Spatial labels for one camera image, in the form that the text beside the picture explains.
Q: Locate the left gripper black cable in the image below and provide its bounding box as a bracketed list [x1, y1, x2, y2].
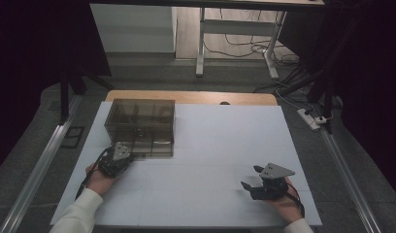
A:
[75, 149, 110, 200]

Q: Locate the brown transparent drawer box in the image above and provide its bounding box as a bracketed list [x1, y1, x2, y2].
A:
[104, 98, 177, 158]

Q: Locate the black floor cable tangle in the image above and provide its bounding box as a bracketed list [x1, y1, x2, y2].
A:
[204, 9, 301, 67]

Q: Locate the wooden table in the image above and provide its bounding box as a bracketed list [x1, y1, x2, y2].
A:
[105, 89, 279, 107]

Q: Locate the white table mat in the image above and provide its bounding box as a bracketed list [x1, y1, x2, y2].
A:
[49, 101, 323, 227]

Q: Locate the aluminium floor rail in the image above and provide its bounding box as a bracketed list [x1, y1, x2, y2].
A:
[320, 127, 383, 233]
[0, 95, 83, 233]

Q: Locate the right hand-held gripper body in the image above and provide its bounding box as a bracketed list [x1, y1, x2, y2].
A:
[248, 162, 297, 201]

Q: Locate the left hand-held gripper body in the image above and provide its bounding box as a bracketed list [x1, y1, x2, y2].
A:
[97, 141, 135, 179]

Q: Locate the person's right hand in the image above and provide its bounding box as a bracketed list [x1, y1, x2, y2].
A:
[265, 183, 304, 224]

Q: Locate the white-legged desk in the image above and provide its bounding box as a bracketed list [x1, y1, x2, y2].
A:
[88, 0, 326, 81]

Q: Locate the white cabinet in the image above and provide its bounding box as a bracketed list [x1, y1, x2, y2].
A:
[89, 3, 178, 53]

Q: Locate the black floor frame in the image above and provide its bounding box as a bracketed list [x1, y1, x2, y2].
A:
[60, 125, 85, 150]

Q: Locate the black curtain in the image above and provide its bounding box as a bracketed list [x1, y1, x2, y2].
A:
[0, 0, 112, 176]
[278, 0, 396, 202]

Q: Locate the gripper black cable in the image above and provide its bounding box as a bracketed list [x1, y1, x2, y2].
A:
[75, 149, 110, 200]
[284, 183, 307, 218]

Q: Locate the white power strip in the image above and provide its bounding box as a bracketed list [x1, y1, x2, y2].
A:
[296, 108, 321, 131]

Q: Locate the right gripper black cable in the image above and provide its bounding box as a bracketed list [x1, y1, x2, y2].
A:
[284, 183, 307, 218]

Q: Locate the person's left hand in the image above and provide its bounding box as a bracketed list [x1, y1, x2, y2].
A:
[84, 161, 118, 196]

